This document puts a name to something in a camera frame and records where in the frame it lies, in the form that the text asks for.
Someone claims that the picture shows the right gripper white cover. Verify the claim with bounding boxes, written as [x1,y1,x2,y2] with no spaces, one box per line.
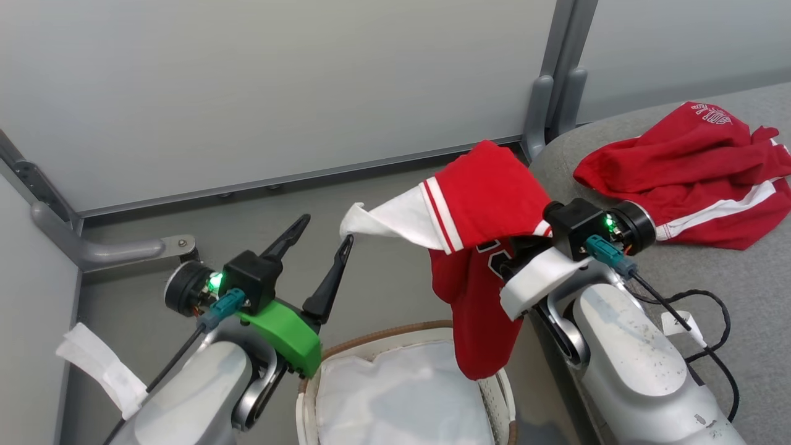
[498,200,657,321]

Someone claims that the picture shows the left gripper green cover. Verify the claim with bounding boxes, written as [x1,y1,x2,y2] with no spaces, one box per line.
[164,214,355,378]

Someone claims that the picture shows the red jersey with white trim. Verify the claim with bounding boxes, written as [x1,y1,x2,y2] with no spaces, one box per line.
[340,140,554,381]

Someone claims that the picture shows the red shorts with white stripe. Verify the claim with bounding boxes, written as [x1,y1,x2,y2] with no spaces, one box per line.
[573,102,791,251]

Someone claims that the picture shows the grey fabric sofa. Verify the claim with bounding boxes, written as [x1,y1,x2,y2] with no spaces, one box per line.
[528,80,791,445]

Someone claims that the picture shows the white laundry basket brown rim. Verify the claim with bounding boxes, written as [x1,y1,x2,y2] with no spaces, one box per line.
[295,320,518,445]

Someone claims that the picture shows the white cloth in basket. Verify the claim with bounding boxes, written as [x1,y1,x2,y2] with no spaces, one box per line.
[315,340,498,445]

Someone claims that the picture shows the grey partition foot leg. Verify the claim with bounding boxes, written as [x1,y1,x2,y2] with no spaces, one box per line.
[522,74,555,163]
[556,67,588,138]

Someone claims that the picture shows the grey partition foot bar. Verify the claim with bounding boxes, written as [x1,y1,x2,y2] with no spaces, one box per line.
[31,201,197,273]

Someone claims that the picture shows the white tape strip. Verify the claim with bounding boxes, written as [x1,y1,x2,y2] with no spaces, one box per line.
[56,321,149,421]

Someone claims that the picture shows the black right cable teal plug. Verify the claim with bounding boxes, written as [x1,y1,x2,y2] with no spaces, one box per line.
[584,235,741,423]

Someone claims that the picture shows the black cable teal plug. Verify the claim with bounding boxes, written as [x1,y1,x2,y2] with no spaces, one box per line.
[584,235,741,423]
[102,287,248,445]

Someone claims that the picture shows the grey partition bottom rail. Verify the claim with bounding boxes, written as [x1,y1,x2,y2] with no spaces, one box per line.
[77,136,526,218]

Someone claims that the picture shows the black left cable teal plug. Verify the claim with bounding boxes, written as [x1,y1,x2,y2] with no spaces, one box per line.
[102,287,248,445]

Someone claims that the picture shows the white cable label tag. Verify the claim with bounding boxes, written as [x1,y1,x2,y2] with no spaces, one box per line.
[660,310,708,348]

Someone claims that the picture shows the grey partition corner post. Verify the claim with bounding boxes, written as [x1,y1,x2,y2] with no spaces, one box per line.
[541,0,599,140]

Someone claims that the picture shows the grey hinged partition frame post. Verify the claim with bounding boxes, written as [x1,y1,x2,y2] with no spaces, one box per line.
[0,130,84,232]

